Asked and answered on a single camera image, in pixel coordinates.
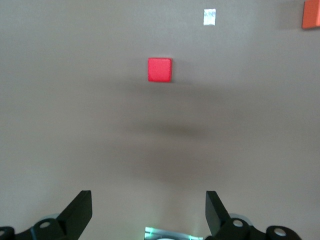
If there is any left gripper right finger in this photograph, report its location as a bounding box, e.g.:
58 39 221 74
204 190 304 240

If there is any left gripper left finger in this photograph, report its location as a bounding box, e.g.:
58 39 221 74
0 190 94 240

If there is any red wooden block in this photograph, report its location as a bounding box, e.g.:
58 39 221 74
147 57 174 83

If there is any small silver tape patch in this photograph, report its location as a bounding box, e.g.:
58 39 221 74
203 8 217 26

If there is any orange wooden block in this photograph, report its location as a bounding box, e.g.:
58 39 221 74
301 0 320 30

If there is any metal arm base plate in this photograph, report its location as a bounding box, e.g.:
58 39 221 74
144 226 204 240

